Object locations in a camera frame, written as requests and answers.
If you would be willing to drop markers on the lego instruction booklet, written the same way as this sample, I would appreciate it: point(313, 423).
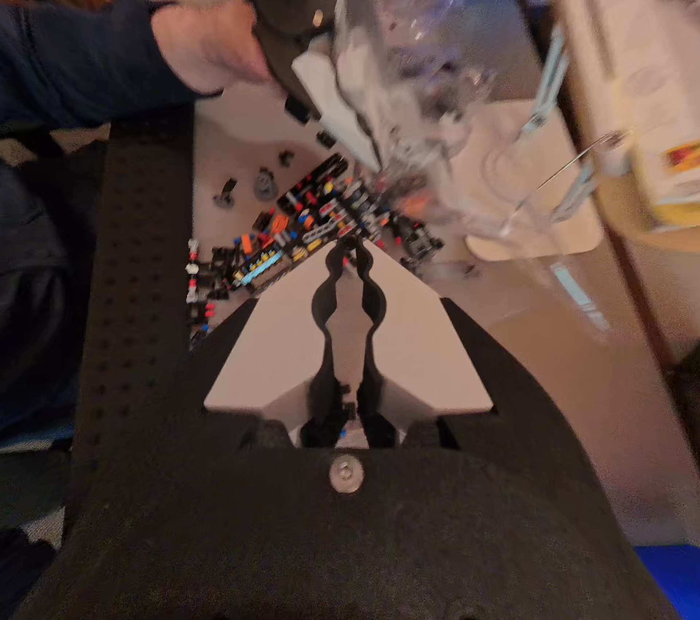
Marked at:
point(678, 182)

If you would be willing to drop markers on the blue bin holding plastic bags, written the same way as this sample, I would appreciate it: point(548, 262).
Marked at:
point(670, 581)

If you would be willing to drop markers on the black perforated mat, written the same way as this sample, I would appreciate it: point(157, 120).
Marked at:
point(136, 275)

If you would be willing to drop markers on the clear bag of lego pieces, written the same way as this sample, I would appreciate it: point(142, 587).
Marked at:
point(415, 84)

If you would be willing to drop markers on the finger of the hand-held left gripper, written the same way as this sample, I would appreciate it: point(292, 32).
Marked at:
point(333, 106)

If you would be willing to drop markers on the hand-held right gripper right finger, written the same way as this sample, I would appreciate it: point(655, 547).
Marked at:
point(432, 357)

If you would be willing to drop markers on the scattered loose lego pieces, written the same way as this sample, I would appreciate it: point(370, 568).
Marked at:
point(205, 281)

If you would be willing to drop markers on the person's left forearm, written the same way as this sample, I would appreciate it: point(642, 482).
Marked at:
point(82, 62)

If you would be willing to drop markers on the grey lego gear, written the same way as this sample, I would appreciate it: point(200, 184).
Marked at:
point(265, 183)

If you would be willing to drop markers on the white book stand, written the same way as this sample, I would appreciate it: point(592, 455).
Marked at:
point(547, 232)

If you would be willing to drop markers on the person's left hand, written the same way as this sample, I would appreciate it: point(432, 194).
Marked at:
point(213, 46)

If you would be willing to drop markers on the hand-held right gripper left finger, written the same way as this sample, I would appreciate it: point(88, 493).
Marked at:
point(262, 357)

